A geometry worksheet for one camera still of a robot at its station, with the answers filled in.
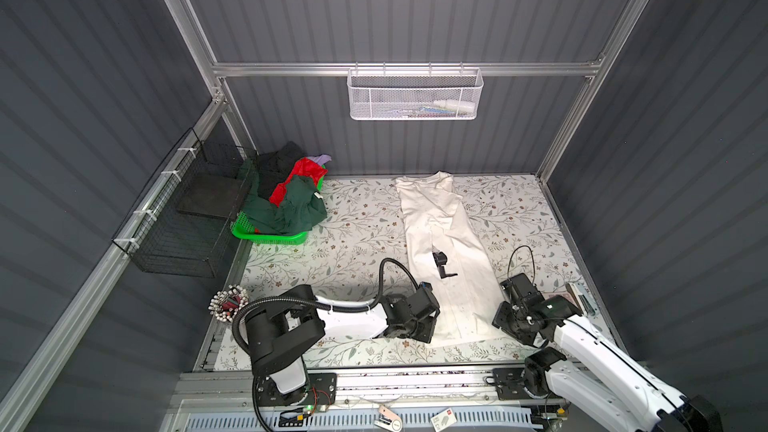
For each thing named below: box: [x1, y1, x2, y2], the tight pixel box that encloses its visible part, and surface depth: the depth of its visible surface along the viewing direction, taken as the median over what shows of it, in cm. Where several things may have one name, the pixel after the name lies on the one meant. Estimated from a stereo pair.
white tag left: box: [374, 404, 403, 431], surface depth 69 cm
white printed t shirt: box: [396, 172, 508, 346], surface depth 98 cm
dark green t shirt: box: [237, 157, 328, 235], surface depth 101 cm
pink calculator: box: [541, 282, 600, 317], surface depth 88 cm
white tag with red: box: [430, 407, 457, 432], surface depth 70 cm
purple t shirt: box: [308, 154, 332, 165], surface depth 114 cm
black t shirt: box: [257, 140, 307, 199], surface depth 111 cm
